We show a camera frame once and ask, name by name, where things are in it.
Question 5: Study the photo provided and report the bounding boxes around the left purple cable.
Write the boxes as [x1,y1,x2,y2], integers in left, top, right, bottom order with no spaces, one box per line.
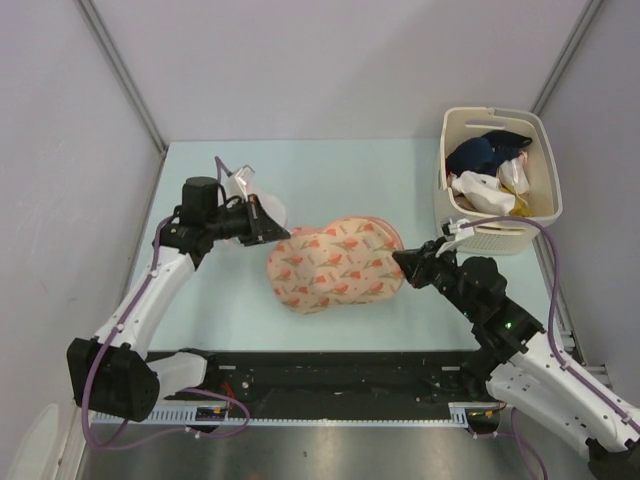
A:
[79,155,251,449]

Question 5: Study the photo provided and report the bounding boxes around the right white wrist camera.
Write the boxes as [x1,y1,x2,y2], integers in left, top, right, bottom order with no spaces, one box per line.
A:
[435,219,475,258]

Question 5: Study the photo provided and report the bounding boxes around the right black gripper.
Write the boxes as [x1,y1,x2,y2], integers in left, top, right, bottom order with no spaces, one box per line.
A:
[392,236,479,320]

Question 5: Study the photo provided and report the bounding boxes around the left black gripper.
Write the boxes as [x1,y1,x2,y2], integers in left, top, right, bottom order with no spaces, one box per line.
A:
[205,193,289,246]

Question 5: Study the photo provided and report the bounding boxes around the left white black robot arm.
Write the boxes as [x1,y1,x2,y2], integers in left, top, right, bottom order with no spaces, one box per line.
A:
[67,177,290,422]

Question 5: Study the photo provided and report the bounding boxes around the white pink plastic bag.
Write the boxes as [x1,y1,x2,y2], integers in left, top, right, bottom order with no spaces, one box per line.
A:
[497,151,531,189]

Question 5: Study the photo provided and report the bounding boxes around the dark navy garment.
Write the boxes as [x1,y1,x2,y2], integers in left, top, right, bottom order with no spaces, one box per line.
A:
[445,130,533,176]

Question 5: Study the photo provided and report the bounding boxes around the purple cable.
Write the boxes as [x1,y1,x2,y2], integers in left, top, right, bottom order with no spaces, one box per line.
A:
[459,217,640,480]
[79,155,251,449]

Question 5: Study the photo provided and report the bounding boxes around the white slotted cable duct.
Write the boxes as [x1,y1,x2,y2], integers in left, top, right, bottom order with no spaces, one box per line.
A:
[149,403,501,427]

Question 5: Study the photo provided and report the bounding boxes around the floral orange bra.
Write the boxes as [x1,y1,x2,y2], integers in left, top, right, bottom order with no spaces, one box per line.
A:
[266,216,404,314]

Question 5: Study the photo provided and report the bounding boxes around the yellow garment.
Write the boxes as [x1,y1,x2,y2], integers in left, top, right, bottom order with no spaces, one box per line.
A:
[500,183,533,217]

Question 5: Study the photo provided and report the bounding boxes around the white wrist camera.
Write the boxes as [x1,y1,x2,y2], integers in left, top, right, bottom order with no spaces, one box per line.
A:
[435,219,475,258]
[225,165,255,200]

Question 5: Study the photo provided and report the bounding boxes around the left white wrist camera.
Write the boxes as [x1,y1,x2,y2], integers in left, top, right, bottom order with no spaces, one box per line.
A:
[225,165,255,200]

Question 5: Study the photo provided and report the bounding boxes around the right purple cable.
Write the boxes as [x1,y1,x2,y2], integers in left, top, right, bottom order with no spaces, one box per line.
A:
[459,217,640,480]

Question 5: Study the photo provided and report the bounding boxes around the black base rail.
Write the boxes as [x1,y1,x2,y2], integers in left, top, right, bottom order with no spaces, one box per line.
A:
[172,351,505,416]

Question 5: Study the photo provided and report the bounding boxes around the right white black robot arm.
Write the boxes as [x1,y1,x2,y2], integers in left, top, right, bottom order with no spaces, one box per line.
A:
[393,239,639,479]

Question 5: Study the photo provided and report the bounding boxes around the cream plastic laundry basket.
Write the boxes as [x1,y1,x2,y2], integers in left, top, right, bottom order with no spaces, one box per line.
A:
[434,107,563,255]

